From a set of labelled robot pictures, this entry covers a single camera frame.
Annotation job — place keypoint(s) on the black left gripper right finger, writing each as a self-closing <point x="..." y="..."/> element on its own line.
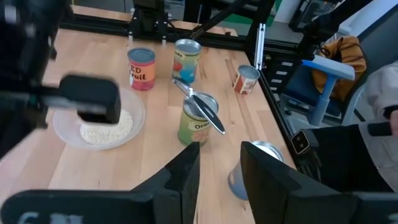
<point x="273" y="193"/>

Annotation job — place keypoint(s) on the light blue chair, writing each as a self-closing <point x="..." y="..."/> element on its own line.
<point x="326" y="67"/>

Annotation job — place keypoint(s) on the person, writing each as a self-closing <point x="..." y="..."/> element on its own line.
<point x="382" y="90"/>

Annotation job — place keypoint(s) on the clear plastic bowl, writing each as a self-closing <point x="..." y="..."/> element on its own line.
<point x="62" y="130"/>

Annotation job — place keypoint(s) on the silver metal bracket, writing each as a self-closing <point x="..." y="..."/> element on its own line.
<point x="260" y="46"/>

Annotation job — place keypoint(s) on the pale grains heap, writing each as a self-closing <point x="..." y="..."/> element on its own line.
<point x="105" y="134"/>

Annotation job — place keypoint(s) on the mixed fruit red orange can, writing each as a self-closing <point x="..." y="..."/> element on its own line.
<point x="141" y="71"/>

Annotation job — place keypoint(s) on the person's hand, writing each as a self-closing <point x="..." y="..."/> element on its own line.
<point x="394" y="123"/>

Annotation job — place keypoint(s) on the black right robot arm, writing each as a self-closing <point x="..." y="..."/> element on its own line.
<point x="149" y="18"/>

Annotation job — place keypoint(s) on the pale green labelled can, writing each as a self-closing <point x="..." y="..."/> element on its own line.
<point x="237" y="183"/>

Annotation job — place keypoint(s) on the yellow bag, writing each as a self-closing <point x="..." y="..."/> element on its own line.
<point x="348" y="53"/>

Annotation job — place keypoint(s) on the tomatoes blue can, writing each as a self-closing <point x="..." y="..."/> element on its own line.
<point x="186" y="62"/>

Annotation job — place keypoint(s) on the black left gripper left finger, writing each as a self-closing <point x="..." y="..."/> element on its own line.
<point x="174" y="193"/>

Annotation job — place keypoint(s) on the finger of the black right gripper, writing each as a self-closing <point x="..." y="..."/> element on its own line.
<point x="93" y="93"/>

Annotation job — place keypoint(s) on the oranges green can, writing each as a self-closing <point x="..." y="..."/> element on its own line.
<point x="192" y="127"/>

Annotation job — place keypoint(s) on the small black camera box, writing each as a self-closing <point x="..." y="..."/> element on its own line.
<point x="300" y="141"/>

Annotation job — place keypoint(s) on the red and white can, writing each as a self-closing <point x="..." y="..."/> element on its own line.
<point x="244" y="82"/>

